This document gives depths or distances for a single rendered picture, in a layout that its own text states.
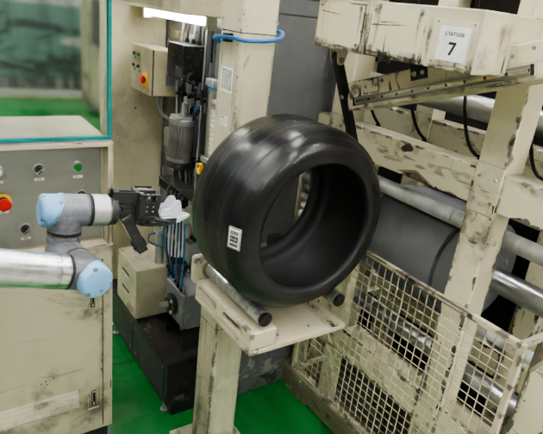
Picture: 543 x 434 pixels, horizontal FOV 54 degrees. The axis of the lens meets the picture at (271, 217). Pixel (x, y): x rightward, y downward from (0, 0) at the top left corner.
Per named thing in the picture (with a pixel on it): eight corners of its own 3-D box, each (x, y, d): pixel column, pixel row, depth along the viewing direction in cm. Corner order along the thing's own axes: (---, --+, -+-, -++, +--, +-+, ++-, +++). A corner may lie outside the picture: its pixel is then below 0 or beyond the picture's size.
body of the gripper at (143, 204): (165, 195, 129) (116, 195, 122) (160, 228, 131) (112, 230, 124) (152, 185, 134) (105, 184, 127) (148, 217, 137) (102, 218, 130)
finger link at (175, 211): (196, 201, 135) (163, 201, 130) (193, 223, 137) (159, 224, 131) (191, 197, 137) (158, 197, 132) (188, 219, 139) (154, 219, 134)
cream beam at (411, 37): (311, 46, 170) (318, -4, 165) (369, 50, 184) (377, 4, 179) (469, 76, 124) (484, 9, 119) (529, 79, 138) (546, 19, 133)
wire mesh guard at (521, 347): (290, 368, 230) (313, 219, 205) (293, 367, 231) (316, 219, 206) (459, 538, 162) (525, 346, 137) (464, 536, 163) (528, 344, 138)
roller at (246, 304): (218, 267, 181) (208, 276, 180) (211, 259, 178) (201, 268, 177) (275, 319, 155) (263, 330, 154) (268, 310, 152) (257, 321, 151)
